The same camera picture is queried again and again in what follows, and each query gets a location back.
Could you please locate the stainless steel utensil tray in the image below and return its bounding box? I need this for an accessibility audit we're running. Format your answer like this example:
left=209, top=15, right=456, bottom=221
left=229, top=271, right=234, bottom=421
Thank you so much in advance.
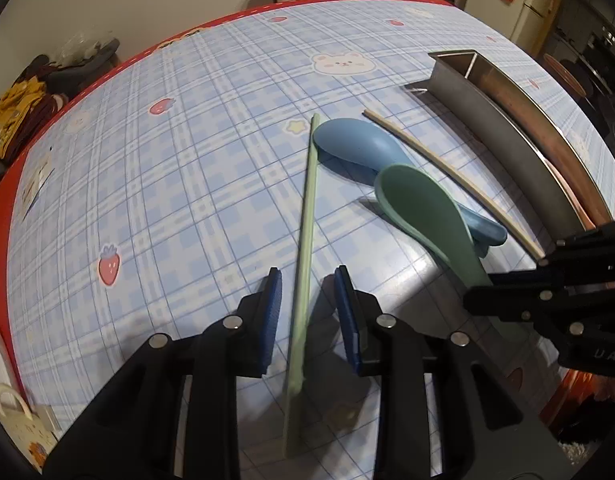
left=401, top=50, right=615, bottom=242

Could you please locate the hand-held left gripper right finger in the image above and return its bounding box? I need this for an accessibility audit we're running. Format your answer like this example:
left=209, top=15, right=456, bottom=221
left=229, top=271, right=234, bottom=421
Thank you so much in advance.
left=334, top=265, right=526, bottom=480

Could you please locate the brown seat chair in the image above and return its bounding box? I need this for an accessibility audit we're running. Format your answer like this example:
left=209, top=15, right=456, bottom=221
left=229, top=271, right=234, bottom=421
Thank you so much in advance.
left=541, top=52, right=595, bottom=103

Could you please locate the cream tote bag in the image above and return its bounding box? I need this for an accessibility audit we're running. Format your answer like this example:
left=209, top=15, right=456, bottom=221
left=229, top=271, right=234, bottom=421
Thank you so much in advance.
left=0, top=382, right=59, bottom=472

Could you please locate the black built-in oven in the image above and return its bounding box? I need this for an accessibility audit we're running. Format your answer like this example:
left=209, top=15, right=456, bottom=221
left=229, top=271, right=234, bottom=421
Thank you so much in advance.
left=580, top=20, right=615, bottom=96

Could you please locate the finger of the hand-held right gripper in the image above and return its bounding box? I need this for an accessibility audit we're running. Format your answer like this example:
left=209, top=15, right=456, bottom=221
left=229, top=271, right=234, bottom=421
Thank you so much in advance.
left=536, top=219, right=615, bottom=289
left=461, top=271, right=615, bottom=379

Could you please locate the blue plaid tablecloth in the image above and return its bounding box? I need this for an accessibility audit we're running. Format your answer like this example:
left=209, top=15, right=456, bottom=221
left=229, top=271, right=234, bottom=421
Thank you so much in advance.
left=0, top=0, right=615, bottom=480

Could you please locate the grey cloth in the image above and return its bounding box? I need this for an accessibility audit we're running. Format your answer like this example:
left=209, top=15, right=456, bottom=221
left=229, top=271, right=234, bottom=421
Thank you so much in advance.
left=48, top=42, right=122, bottom=92

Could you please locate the blue spoon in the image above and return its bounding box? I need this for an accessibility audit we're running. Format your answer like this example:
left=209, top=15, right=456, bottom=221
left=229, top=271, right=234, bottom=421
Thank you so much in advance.
left=312, top=118, right=509, bottom=259

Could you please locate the yellow patterned cloth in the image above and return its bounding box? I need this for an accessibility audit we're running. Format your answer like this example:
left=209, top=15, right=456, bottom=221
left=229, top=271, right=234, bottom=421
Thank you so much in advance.
left=0, top=76, right=49, bottom=147

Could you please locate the green spoon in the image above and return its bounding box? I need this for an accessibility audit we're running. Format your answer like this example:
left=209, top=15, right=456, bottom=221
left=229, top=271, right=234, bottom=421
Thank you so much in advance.
left=374, top=164, right=531, bottom=343

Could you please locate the green chopstick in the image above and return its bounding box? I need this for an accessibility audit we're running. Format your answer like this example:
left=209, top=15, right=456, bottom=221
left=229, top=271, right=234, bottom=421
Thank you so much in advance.
left=282, top=113, right=321, bottom=458

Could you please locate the clear plastic bag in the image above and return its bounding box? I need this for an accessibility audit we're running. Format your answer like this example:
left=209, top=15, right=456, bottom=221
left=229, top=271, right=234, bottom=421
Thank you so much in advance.
left=54, top=30, right=119, bottom=67

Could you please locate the pink chopstick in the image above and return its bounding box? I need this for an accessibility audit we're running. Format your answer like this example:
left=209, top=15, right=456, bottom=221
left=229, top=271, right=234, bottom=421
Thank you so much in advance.
left=542, top=159, right=597, bottom=227

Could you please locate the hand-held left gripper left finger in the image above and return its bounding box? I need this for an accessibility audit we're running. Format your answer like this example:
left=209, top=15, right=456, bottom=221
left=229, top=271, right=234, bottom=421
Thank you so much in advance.
left=45, top=267, right=284, bottom=480

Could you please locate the beige chopstick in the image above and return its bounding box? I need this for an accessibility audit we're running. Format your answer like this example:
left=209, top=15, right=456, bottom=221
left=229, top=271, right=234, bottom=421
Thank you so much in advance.
left=362, top=109, right=548, bottom=262

